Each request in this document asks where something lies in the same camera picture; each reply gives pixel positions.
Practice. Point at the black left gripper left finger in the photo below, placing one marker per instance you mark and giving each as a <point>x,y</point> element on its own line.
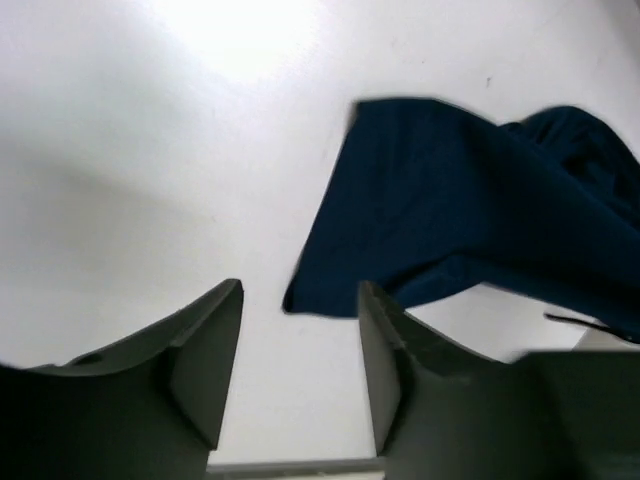
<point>149,406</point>

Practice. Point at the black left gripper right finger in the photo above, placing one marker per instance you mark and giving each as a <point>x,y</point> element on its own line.
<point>441,411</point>

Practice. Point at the navy blue shorts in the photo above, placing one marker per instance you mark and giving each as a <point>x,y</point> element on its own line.
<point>428,200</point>

